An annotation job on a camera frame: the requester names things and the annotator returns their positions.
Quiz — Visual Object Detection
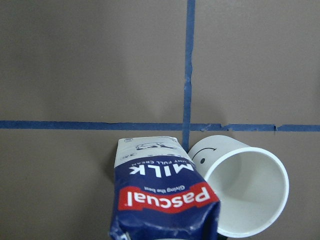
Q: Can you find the blue Pascual milk carton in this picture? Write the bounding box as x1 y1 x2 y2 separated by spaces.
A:
109 136 220 240

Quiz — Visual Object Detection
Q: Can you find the white smiley face mug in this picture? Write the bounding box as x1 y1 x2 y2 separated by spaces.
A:
188 135 290 238

